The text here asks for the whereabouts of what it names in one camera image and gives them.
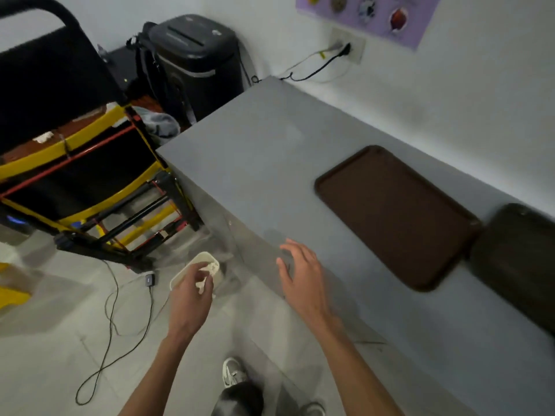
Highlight thin black floor cable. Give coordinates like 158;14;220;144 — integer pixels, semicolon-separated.
75;260;155;406

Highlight reddish brown plastic tray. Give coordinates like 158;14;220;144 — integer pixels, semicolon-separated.
314;145;483;293

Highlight person's right hand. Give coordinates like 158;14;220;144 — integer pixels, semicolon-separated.
276;239;344;332

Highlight person's left forearm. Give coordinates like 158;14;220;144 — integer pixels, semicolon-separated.
118;333;197;416

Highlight black plugged power cable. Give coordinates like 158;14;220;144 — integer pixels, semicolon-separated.
280;43;352;83

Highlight dark brown plastic tray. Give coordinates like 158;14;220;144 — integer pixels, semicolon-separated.
469;203;555;337

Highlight purple wall poster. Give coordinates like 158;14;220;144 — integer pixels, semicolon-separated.
296;0;443;51

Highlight black yellow folding cart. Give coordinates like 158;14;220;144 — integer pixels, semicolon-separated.
0;0;203;273

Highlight thin white cable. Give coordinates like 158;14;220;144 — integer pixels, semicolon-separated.
277;44;353;85

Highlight person's left white shoe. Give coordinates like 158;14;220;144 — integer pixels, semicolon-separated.
221;357;249;389

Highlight black paper shredder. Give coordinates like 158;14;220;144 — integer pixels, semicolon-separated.
138;14;246;125

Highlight yellow floor object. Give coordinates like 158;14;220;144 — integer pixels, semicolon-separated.
0;262;32;311

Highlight person's right forearm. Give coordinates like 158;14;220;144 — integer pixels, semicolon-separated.
310;318;405;416

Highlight black box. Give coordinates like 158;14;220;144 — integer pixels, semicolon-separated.
101;45;143;92

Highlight person's left hand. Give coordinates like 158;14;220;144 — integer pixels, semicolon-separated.
166;262;215;343

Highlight white wall outlet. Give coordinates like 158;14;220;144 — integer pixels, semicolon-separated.
329;27;367;65

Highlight person's dark trouser leg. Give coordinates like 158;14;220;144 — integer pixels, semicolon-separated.
211;381;265;416

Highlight white plastic container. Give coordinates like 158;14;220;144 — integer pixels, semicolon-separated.
169;251;224;296

